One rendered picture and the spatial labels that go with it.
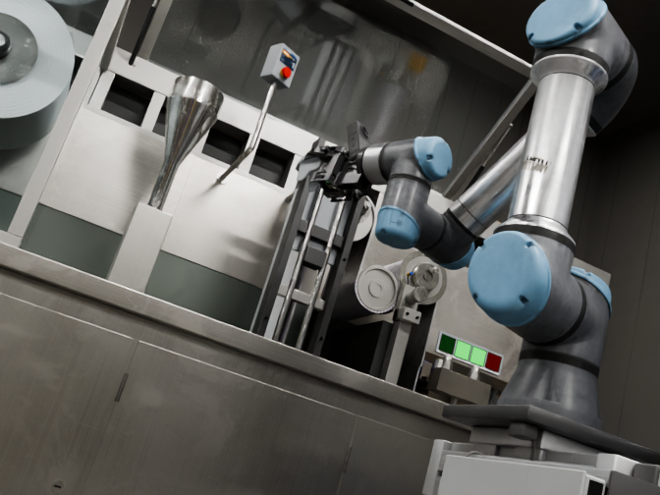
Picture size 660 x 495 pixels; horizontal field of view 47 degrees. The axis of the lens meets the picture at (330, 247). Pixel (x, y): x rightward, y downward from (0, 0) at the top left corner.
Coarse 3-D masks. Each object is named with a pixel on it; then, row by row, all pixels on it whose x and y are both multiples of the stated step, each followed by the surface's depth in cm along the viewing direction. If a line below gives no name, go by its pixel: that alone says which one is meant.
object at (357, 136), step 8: (352, 128) 147; (360, 128) 147; (352, 136) 145; (360, 136) 145; (368, 136) 148; (352, 144) 144; (360, 144) 143; (368, 144) 147; (352, 152) 142; (352, 160) 141
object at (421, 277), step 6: (420, 264) 204; (426, 264) 204; (414, 270) 203; (420, 270) 203; (426, 270) 204; (414, 276) 202; (420, 276) 203; (426, 276) 204; (432, 276) 204; (438, 276) 205; (414, 282) 203; (420, 282) 203; (426, 282) 203; (432, 282) 204; (426, 288) 203; (432, 288) 204
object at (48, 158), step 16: (112, 0) 163; (128, 0) 178; (112, 16) 162; (96, 32) 160; (112, 32) 164; (96, 48) 159; (112, 48) 203; (96, 64) 159; (80, 80) 157; (80, 96) 156; (64, 112) 154; (64, 128) 154; (48, 144) 152; (48, 160) 151; (32, 176) 150; (48, 176) 151; (32, 192) 149; (32, 208) 149; (16, 224) 147; (0, 240) 145; (16, 240) 146
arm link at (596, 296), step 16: (576, 272) 112; (592, 288) 112; (608, 288) 113; (592, 304) 110; (608, 304) 113; (592, 320) 109; (608, 320) 115; (576, 336) 108; (592, 336) 110; (560, 352) 109; (576, 352) 109; (592, 352) 110
